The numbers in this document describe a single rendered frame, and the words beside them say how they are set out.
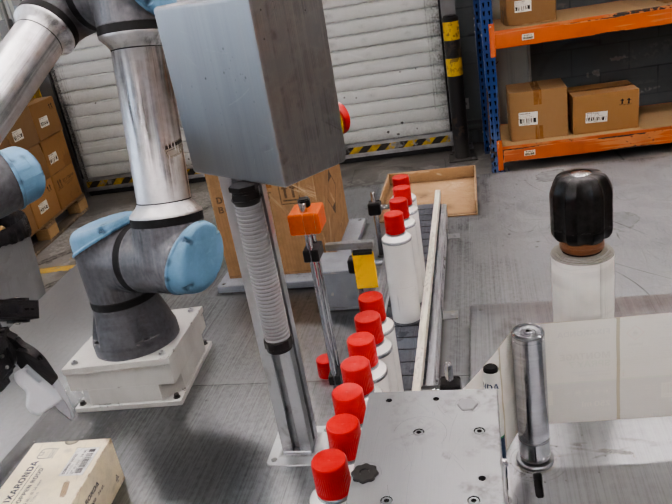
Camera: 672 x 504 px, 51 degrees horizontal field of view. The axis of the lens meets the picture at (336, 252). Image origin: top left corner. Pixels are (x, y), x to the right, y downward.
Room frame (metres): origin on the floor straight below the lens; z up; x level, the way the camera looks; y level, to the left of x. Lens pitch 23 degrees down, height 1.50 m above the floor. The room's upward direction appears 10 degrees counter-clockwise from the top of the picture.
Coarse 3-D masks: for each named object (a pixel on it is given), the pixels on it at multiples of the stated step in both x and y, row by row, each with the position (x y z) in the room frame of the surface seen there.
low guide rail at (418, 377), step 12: (432, 216) 1.49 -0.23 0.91; (432, 228) 1.41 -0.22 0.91; (432, 240) 1.35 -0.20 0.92; (432, 252) 1.29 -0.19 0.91; (432, 264) 1.23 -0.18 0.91; (432, 276) 1.20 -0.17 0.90; (420, 324) 1.01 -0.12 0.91; (420, 336) 0.97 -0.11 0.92; (420, 348) 0.94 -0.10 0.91; (420, 360) 0.90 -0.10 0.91; (420, 372) 0.87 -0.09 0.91; (420, 384) 0.84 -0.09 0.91
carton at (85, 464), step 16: (32, 448) 0.87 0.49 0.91; (48, 448) 0.86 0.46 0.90; (64, 448) 0.85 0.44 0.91; (80, 448) 0.84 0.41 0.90; (96, 448) 0.84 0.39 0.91; (112, 448) 0.85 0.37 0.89; (32, 464) 0.83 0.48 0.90; (48, 464) 0.82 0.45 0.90; (64, 464) 0.81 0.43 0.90; (80, 464) 0.81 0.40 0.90; (96, 464) 0.80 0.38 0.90; (112, 464) 0.84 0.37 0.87; (16, 480) 0.80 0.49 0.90; (32, 480) 0.79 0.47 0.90; (48, 480) 0.78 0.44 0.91; (64, 480) 0.78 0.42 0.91; (80, 480) 0.77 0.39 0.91; (96, 480) 0.79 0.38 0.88; (112, 480) 0.83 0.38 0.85; (0, 496) 0.77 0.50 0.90; (16, 496) 0.76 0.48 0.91; (32, 496) 0.76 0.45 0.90; (48, 496) 0.75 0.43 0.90; (64, 496) 0.74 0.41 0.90; (80, 496) 0.75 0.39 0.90; (96, 496) 0.78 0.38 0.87; (112, 496) 0.81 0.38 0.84
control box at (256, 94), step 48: (192, 0) 0.80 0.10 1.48; (240, 0) 0.69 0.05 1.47; (288, 0) 0.72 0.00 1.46; (192, 48) 0.77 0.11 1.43; (240, 48) 0.71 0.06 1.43; (288, 48) 0.71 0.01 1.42; (192, 96) 0.78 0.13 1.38; (240, 96) 0.72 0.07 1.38; (288, 96) 0.70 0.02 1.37; (336, 96) 0.76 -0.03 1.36; (192, 144) 0.80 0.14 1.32; (240, 144) 0.73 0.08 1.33; (288, 144) 0.70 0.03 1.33; (336, 144) 0.74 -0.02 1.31
